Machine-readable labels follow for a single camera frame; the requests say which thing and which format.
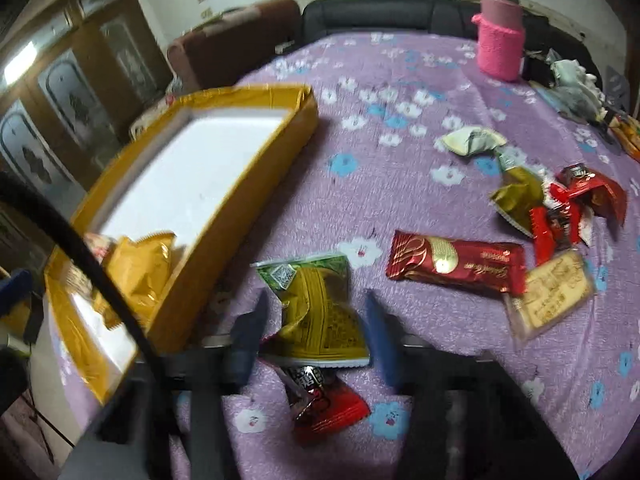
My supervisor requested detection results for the clear plastic bag clutter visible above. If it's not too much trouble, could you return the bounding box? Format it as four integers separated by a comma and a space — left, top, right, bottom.
522, 49, 605, 124

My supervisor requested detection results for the black cable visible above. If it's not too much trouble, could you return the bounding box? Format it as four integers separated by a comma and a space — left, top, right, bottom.
0, 171, 172, 480

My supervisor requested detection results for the gold cardboard tray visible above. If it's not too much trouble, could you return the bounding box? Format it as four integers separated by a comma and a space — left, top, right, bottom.
43, 83, 320, 406

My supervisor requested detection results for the green-gold snack packet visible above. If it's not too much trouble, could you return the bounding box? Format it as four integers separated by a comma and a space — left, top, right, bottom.
254, 252, 370, 368

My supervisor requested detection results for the purple floral tablecloth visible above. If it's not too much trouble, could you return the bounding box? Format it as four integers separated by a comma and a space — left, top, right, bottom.
218, 32, 639, 479

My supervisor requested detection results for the brown armchair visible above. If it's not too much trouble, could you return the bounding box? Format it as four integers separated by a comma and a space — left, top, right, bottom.
166, 0, 302, 93

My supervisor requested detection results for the orange-red snack packet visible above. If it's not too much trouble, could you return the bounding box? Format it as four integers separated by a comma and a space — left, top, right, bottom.
555, 162, 628, 226

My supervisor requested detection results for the clear biscuit packet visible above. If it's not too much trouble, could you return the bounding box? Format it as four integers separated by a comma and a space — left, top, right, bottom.
502, 249, 596, 344

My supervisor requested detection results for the white-green small packet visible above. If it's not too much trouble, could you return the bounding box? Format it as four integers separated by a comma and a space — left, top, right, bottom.
440, 126, 508, 157

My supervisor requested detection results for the olive gold snack packet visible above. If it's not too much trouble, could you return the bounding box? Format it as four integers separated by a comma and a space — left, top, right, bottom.
489, 166, 544, 237

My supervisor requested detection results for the small red candy packet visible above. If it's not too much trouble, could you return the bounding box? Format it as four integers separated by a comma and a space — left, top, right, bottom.
274, 365, 371, 446

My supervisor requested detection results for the long red snack bar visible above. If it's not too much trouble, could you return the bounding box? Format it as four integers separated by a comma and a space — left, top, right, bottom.
385, 231, 526, 296

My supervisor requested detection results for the large yellow snack bag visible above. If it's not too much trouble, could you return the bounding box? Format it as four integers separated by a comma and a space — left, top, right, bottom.
105, 232, 176, 330

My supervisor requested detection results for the wooden glass door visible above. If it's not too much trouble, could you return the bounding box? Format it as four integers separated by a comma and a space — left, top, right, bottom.
1, 0, 171, 218

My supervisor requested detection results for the pink thermos with knit sleeve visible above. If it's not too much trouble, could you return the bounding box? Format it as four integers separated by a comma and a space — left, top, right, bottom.
472, 0, 525, 81

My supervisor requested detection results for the orange biscuit box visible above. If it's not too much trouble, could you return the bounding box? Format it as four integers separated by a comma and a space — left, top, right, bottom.
608, 114, 640, 162

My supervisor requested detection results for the black leather sofa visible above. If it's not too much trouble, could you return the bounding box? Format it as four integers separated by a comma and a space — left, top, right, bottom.
298, 0, 602, 86

